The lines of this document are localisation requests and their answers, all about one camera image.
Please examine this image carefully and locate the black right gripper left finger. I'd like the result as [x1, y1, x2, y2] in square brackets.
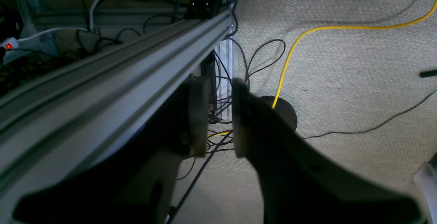
[14, 78, 209, 224]

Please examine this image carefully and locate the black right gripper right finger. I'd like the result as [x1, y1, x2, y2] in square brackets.
[232, 78, 421, 224]

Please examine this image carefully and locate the yellow cable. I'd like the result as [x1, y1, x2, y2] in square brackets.
[208, 0, 437, 137]

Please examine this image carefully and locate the black round foot disc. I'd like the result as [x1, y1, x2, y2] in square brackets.
[263, 98, 298, 132]

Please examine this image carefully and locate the black floor cable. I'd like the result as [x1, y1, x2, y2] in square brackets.
[302, 89, 437, 139]

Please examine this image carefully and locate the aluminium frame rail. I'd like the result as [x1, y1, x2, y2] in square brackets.
[1, 10, 232, 202]

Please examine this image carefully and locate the white power strip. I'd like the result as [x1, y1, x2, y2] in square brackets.
[0, 37, 19, 51]

